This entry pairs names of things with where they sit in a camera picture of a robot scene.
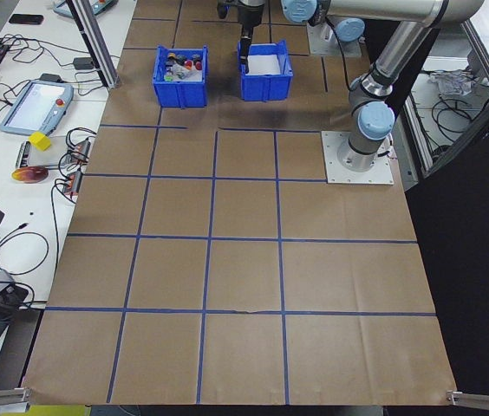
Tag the black power adapter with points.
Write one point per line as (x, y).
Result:
(51, 78)
(83, 64)

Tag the blue bin with capacitors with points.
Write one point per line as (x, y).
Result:
(266, 89)

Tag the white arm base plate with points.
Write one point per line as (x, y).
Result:
(383, 173)
(318, 45)

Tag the red orange disc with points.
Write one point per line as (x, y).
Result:
(30, 175)

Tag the black frame cover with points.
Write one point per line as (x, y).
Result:
(465, 260)

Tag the metal V-shaped frame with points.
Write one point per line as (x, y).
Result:
(415, 138)

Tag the yellow cube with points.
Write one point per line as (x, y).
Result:
(38, 141)

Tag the blue bin with buttons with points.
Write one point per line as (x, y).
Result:
(179, 93)

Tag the orange push button switch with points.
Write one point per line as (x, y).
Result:
(171, 55)

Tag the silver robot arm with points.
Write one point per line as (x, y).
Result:
(400, 47)
(350, 30)

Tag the light blue teach pendant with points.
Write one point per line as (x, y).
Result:
(84, 5)
(32, 108)

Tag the white switch contact block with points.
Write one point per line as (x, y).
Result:
(179, 73)

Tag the crumpled white paper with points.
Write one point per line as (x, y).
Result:
(452, 82)

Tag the grey notebook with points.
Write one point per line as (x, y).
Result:
(23, 155)

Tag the black smartphone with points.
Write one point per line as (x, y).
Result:
(26, 18)

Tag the aluminium profile post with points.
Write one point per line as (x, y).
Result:
(93, 43)

